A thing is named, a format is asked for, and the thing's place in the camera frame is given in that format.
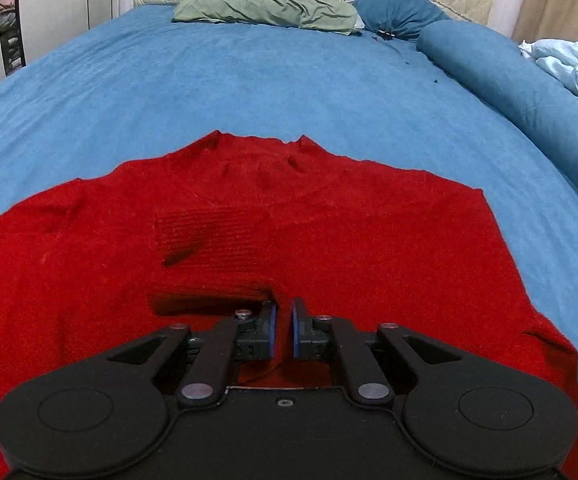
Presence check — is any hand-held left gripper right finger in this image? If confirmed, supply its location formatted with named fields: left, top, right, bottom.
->
left=291, top=298, right=462, bottom=407

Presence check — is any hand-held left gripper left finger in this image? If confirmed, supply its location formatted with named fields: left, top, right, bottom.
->
left=106, top=300, right=278, bottom=409

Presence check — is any red knit sweater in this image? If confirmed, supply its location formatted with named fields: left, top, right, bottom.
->
left=0, top=130, right=578, bottom=480

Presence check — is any rolled blue blanket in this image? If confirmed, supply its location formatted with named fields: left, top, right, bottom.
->
left=415, top=21, right=578, bottom=211

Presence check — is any light blue quilt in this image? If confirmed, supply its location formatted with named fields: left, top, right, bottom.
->
left=518, top=38, right=578, bottom=120

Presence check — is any blue bed sheet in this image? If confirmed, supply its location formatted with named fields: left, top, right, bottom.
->
left=0, top=6, right=578, bottom=480

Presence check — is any green pillow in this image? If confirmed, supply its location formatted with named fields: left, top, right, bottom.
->
left=171, top=0, right=359, bottom=36

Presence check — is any dark blue pillow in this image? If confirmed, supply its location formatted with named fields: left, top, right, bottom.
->
left=354, top=0, right=452, bottom=42

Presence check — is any white wardrobe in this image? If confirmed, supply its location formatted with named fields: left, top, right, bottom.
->
left=0, top=0, right=137, bottom=103

